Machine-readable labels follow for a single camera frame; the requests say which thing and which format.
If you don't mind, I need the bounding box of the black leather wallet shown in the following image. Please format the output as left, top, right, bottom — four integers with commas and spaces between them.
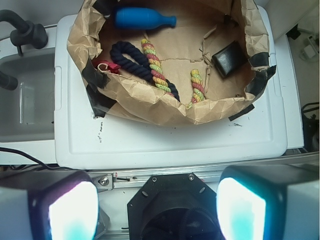
211, 41, 248, 78

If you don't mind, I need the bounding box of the grey toy sink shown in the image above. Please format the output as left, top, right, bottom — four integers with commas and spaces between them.
0, 47, 56, 144

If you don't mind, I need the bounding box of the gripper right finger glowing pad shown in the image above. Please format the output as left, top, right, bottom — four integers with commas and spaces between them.
216, 163, 320, 240

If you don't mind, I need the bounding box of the blue plastic bottle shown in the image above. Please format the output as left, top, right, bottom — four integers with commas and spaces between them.
114, 7, 177, 30

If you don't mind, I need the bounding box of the aluminium rail frame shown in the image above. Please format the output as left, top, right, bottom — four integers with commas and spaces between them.
88, 152, 320, 192

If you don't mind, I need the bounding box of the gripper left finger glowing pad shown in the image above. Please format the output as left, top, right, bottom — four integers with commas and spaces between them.
0, 170, 99, 240

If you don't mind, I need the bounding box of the red fabric piece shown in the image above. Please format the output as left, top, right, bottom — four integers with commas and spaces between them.
97, 60, 121, 74

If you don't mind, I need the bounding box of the black faucet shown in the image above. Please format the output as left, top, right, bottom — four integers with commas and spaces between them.
0, 9, 48, 57

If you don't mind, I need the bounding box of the multicolour twisted rope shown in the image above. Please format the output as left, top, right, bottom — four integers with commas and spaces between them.
140, 38, 206, 111

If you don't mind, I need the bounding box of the navy blue rope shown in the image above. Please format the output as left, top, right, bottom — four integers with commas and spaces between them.
109, 41, 181, 103

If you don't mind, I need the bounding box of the black octagonal mount plate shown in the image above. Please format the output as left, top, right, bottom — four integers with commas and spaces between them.
127, 174, 223, 240

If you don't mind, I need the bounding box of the brown paper bag container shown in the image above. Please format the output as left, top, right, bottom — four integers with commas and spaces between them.
67, 0, 276, 127

